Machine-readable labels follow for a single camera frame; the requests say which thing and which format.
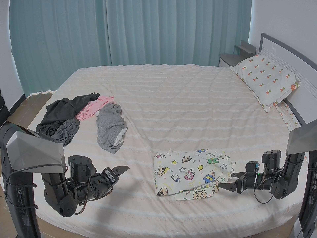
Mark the bed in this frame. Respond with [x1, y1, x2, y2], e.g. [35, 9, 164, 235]
[0, 32, 317, 234]

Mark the blue-green curtain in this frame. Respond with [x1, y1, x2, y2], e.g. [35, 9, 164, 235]
[9, 0, 253, 97]

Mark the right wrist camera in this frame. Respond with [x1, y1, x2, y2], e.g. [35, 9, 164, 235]
[245, 161, 260, 176]

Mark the white printed pillow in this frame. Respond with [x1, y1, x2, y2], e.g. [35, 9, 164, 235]
[230, 53, 301, 113]

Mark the pink garment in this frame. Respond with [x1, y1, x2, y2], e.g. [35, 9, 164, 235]
[75, 95, 115, 120]

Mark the black cable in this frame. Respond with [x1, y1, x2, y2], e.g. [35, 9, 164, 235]
[74, 182, 114, 215]
[253, 190, 275, 204]

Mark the white printed pyjama top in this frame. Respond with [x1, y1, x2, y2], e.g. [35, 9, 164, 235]
[154, 148, 237, 201]

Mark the black garment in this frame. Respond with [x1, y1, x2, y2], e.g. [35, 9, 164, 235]
[36, 92, 100, 136]

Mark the dark grey garment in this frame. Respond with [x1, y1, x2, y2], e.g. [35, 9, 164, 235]
[51, 119, 81, 147]

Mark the dark grey chest of drawers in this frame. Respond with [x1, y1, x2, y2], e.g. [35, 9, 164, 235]
[0, 88, 9, 123]

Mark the grey knitted garment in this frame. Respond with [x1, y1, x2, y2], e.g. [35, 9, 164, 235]
[95, 103, 128, 155]

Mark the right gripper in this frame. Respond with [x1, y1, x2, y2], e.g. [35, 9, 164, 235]
[217, 172, 259, 194]

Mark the grey bedside table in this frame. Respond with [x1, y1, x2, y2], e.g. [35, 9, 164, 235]
[219, 40, 257, 67]

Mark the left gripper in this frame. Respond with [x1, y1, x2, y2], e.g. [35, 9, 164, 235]
[99, 166, 130, 189]

